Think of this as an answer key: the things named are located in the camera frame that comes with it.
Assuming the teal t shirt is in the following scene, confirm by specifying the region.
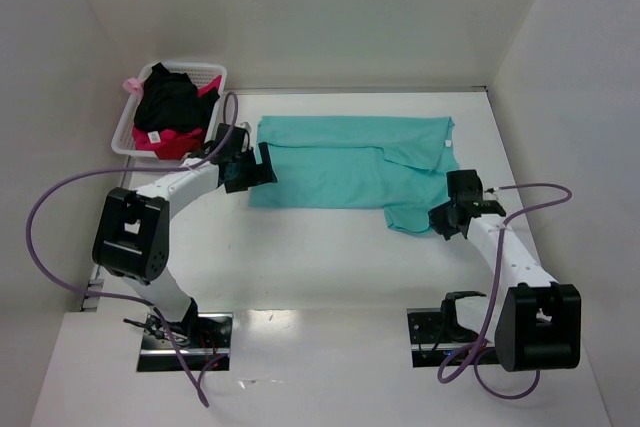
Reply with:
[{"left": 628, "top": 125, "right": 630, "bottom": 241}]
[{"left": 249, "top": 116, "right": 459, "bottom": 237}]

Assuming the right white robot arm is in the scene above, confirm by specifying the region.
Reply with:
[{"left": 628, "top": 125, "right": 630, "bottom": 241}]
[{"left": 429, "top": 170, "right": 582, "bottom": 383}]

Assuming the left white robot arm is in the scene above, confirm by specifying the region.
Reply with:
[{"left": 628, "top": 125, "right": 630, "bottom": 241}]
[{"left": 92, "top": 123, "right": 277, "bottom": 344}]

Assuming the red pink t shirt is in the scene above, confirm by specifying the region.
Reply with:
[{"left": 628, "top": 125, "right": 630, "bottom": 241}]
[{"left": 133, "top": 78, "right": 220, "bottom": 160}]

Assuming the black t shirt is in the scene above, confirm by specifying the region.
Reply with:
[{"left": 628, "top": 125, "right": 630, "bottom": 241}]
[{"left": 134, "top": 63, "right": 220, "bottom": 133}]

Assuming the white plastic basket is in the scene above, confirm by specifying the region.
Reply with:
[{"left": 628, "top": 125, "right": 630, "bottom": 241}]
[{"left": 111, "top": 60, "right": 227, "bottom": 161}]

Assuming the light pink cloth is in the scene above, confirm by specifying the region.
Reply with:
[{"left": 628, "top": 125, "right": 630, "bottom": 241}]
[{"left": 122, "top": 78, "right": 144, "bottom": 98}]

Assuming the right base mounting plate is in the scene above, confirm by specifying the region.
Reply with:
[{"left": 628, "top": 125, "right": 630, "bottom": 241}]
[{"left": 407, "top": 308, "right": 477, "bottom": 368}]

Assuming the base mounting plate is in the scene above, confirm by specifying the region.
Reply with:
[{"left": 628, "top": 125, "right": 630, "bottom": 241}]
[
  {"left": 136, "top": 313, "right": 233, "bottom": 373},
  {"left": 407, "top": 308, "right": 477, "bottom": 368}
]

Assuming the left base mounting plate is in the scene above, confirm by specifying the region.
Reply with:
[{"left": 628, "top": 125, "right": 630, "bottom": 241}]
[{"left": 136, "top": 313, "right": 233, "bottom": 373}]

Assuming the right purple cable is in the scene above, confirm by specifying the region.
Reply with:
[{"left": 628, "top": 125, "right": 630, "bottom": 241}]
[{"left": 437, "top": 183, "right": 574, "bottom": 400}]

